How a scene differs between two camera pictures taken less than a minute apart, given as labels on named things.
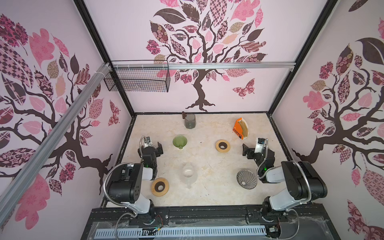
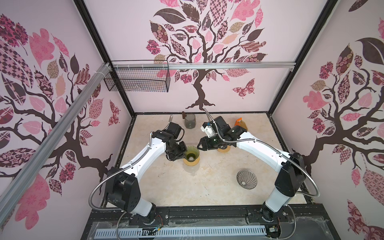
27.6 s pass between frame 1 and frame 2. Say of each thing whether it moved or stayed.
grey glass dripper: stayed
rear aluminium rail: stayed
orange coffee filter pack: stayed
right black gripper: moved
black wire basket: stayed
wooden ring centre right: stayed
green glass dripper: moved
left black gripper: moved
